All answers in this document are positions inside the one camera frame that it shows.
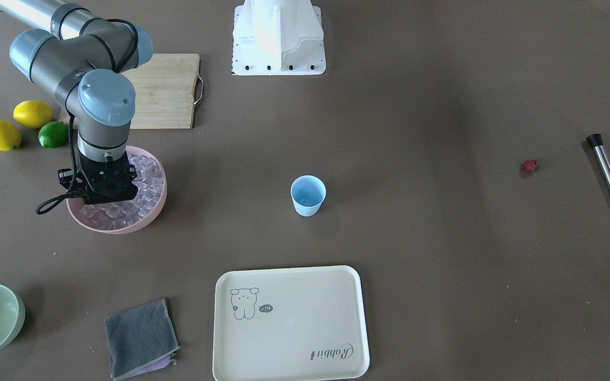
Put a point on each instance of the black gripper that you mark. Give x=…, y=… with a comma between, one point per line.
x=64, y=179

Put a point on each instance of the pink plastic bowl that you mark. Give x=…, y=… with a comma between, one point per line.
x=74, y=203

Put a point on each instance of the wooden cutting board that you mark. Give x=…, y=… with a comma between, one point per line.
x=168, y=89

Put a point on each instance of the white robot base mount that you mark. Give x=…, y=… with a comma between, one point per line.
x=278, y=38

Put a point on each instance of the light blue plastic cup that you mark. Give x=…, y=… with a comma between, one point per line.
x=307, y=194

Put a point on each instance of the cream rabbit tray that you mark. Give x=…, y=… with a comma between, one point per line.
x=304, y=323

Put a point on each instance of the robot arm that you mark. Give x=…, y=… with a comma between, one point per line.
x=80, y=60

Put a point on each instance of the red strawberry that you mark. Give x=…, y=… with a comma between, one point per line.
x=530, y=166

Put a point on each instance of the whole yellow lemon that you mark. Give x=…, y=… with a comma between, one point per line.
x=10, y=136
x=33, y=114

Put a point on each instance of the grey folded cloth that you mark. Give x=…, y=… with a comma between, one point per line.
x=140, y=340

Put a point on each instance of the steel muddler black tip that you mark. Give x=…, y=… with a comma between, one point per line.
x=595, y=142

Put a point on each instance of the green lime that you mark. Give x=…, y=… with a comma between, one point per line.
x=53, y=135

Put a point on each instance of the clear ice cube pile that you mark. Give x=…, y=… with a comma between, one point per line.
x=117, y=216

